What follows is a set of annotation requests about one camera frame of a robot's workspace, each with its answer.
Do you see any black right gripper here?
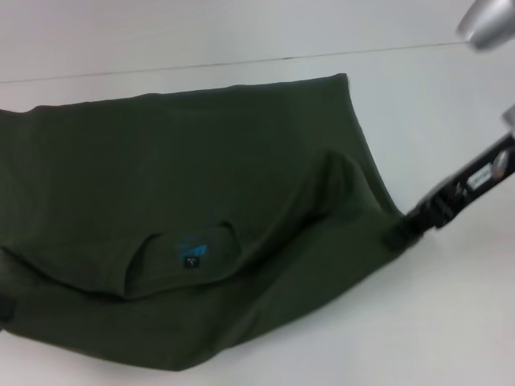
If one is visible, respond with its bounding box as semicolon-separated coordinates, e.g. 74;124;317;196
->
381;130;515;253

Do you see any dark green FREE t-shirt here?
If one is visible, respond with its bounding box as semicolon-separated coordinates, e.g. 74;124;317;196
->
0;72;405;377

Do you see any silver right wrist cable connector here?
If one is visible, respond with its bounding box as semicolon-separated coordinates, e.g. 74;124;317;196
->
492;150;512;180

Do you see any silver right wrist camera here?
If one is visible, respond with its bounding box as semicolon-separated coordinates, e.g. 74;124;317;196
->
455;0;515;52

